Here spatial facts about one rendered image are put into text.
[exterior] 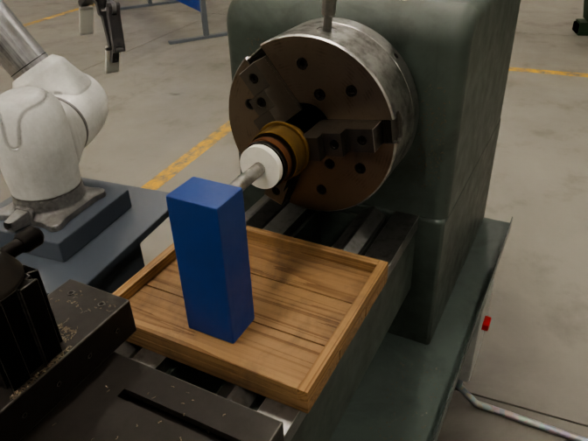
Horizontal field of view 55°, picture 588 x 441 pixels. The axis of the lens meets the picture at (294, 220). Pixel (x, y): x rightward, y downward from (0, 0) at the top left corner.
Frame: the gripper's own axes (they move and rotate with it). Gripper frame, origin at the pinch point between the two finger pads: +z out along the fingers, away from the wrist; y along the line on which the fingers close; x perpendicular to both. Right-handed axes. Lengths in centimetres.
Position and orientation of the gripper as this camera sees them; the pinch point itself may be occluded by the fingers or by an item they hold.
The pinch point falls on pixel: (99, 48)
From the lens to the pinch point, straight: 137.2
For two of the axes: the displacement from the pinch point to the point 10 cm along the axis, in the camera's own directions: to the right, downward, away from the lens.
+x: -7.9, 3.1, -5.3
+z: -2.8, 5.9, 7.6
